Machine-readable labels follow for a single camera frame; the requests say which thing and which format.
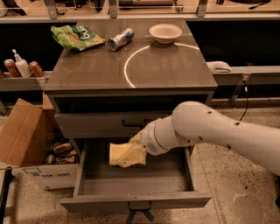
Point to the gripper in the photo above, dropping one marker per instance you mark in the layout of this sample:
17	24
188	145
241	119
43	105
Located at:
148	138

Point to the yellow sponge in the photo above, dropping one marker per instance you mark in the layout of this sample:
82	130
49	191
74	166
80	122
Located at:
116	150

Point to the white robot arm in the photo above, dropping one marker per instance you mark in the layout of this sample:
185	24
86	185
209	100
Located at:
193	123

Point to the open middle drawer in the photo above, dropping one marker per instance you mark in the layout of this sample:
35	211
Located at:
165	182

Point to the grey drawer cabinet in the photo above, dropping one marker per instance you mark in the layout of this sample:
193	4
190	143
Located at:
142	76

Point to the snack bags in box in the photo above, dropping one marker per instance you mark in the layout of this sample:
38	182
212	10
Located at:
61	153

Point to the white cardboard box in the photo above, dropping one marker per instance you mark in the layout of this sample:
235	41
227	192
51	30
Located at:
48	176

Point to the brown cardboard box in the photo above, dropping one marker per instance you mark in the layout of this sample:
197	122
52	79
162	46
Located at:
26	135

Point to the folded white cloth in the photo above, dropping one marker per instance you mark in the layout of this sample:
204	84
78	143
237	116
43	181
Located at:
219	67

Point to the silver blue soda can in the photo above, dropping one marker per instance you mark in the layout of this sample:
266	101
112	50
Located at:
121	39

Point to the white paper bowl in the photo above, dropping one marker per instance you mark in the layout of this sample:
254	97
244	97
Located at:
165	33

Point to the black stand left edge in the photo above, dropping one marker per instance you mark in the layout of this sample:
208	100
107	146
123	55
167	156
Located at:
7	178

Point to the red soda can right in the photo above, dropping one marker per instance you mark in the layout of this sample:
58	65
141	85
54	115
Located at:
36	69

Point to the red soda can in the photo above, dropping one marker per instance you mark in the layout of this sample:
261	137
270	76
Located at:
36	69
11	67

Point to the green chip bag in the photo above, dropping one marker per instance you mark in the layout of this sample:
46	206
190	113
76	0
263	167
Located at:
76	37

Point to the white pump bottle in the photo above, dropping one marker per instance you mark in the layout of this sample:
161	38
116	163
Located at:
22	65

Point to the red soda can left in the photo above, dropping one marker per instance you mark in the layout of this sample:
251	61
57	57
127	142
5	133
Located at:
11	67

